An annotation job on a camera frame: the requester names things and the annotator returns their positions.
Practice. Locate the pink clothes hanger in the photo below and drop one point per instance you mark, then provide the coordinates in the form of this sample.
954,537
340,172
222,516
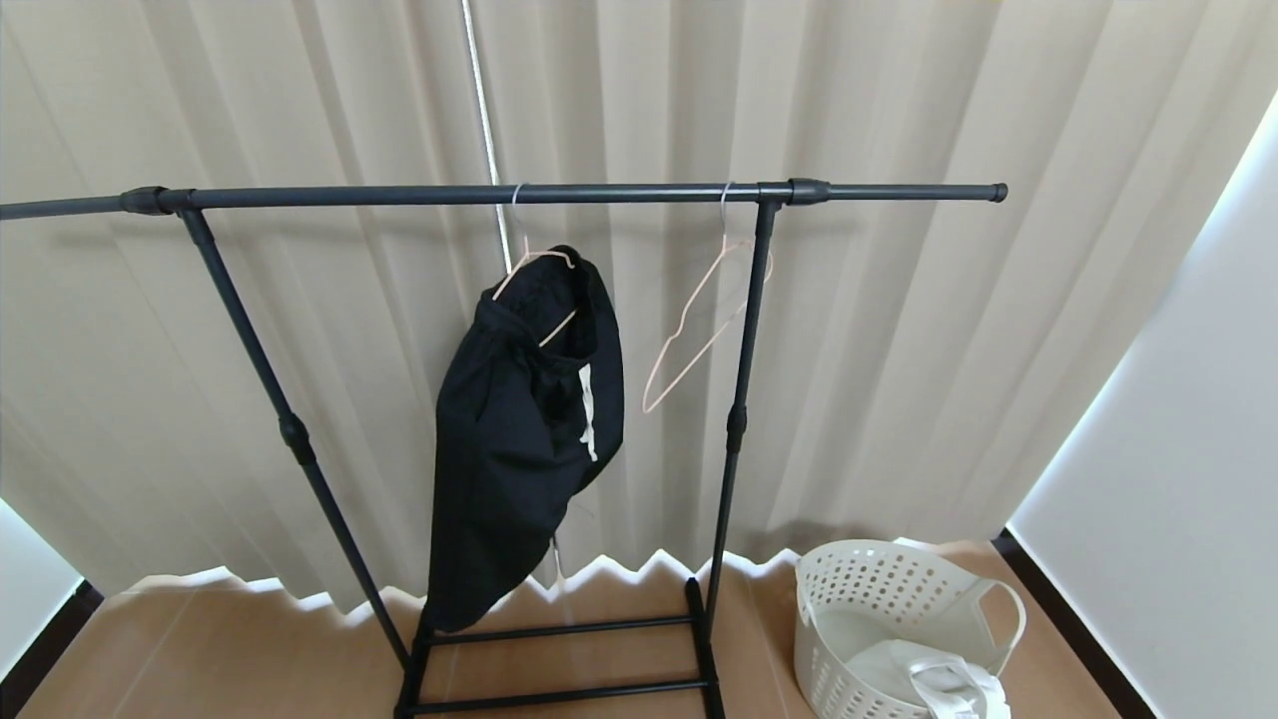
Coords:
645,397
507,280

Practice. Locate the black knitted garment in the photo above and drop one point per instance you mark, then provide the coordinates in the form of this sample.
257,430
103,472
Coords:
509,449

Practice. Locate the white garment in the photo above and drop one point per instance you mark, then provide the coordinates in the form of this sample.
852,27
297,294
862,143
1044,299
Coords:
949,689

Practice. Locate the black clothes rack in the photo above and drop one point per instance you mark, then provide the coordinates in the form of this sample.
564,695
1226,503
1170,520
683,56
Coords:
449,194

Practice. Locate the white laundry basket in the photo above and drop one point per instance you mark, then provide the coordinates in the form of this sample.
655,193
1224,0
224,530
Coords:
859,589

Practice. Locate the beige curtain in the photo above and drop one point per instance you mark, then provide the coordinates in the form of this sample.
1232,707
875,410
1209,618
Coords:
899,350

